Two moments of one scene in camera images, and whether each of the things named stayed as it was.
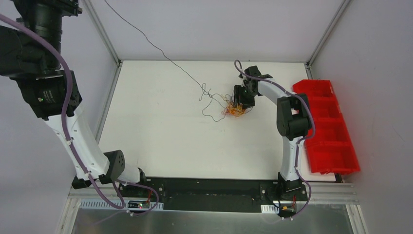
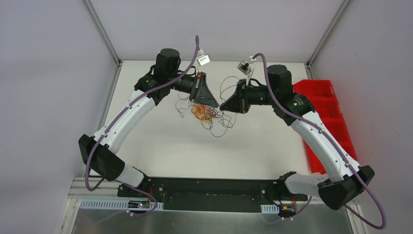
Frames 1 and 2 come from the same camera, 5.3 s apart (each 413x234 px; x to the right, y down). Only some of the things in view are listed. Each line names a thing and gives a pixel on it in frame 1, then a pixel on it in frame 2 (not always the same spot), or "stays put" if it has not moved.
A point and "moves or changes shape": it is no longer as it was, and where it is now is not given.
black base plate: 215,194 stays put
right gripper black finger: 249,104 → 231,107
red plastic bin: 330,149 stays put
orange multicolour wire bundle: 236,110 moves or changes shape
